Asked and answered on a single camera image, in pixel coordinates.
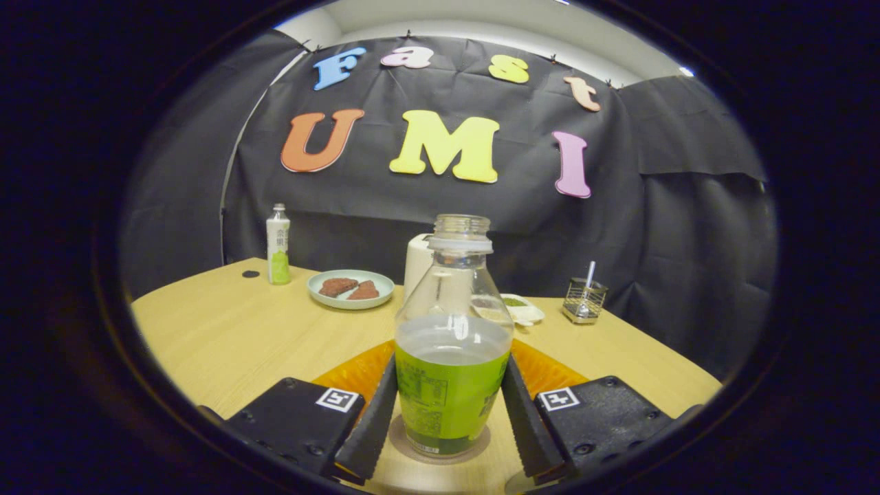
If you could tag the white toaster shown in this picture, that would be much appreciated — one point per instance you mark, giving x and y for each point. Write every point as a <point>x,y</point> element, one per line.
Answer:
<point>416,265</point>

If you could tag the brown toast piece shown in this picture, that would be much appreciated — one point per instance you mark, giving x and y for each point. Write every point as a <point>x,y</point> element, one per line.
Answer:
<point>335,286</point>
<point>365,291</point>

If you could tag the wooden table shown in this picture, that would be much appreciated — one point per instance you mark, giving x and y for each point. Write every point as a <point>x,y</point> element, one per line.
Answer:
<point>261,337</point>

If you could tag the round brown coaster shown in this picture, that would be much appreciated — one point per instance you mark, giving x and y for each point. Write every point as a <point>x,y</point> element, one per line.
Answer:
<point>440,460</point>

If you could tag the clear patterned glass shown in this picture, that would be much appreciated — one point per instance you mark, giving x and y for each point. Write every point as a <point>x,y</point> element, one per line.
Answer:
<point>584,306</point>

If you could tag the black backdrop cloth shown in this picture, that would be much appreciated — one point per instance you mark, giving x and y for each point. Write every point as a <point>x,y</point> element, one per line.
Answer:
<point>660,227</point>

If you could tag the white green drink bottle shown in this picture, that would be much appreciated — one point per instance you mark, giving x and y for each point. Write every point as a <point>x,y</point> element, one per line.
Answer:
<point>278,247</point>

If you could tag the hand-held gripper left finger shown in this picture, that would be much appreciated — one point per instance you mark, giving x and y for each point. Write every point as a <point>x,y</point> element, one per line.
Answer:
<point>371,426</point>

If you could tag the clear green label juice bottle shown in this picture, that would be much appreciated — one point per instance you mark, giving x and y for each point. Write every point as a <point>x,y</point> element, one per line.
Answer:
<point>450,392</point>

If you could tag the pale green plate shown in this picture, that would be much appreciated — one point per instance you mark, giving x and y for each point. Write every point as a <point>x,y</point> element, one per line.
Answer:
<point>330,301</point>

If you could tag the white divided snack tray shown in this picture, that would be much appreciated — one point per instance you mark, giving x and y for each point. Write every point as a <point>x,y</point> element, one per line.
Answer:
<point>528,313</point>

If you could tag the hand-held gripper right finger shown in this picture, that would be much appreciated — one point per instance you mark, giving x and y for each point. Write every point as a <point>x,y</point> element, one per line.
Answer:
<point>529,426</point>

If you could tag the white spoon in glass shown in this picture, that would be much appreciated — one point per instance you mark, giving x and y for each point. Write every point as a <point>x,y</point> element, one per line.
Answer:
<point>590,271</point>

